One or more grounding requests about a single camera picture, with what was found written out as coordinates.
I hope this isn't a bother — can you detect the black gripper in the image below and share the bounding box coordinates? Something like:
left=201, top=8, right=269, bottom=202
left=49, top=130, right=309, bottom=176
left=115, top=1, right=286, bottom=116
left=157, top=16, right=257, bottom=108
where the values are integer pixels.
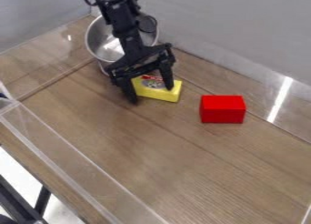
left=105, top=32, right=177, bottom=104

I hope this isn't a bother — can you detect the yellow butter block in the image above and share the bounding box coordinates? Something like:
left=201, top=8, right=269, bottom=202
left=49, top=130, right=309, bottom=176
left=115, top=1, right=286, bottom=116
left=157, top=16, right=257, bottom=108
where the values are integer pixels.
left=131, top=75, right=184, bottom=102

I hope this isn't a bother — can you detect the silver steel pot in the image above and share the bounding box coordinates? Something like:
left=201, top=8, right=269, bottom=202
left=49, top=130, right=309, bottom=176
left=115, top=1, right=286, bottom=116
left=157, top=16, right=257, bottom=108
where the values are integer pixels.
left=86, top=14, right=159, bottom=76

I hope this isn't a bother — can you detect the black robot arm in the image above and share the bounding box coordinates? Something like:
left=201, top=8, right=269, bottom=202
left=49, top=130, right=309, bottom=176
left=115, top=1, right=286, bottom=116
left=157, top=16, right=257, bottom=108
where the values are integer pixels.
left=85, top=0, right=177, bottom=103

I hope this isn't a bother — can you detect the red rectangular block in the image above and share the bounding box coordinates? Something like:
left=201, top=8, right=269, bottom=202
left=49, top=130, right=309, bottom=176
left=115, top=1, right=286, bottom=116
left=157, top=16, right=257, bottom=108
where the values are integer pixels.
left=200, top=95, right=248, bottom=124

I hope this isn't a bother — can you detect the clear acrylic front barrier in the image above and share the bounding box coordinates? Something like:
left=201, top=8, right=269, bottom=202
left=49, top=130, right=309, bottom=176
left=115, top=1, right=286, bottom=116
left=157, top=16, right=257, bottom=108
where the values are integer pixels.
left=0, top=83, right=170, bottom=224

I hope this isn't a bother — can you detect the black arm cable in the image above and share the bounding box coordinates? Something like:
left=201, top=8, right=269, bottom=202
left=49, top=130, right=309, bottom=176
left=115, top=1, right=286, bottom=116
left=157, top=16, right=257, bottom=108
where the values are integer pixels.
left=137, top=14, right=159, bottom=35

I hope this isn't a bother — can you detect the black table leg frame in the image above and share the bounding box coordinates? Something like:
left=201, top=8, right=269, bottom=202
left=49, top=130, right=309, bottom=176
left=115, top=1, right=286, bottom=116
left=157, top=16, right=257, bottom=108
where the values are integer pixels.
left=0, top=175, right=51, bottom=224

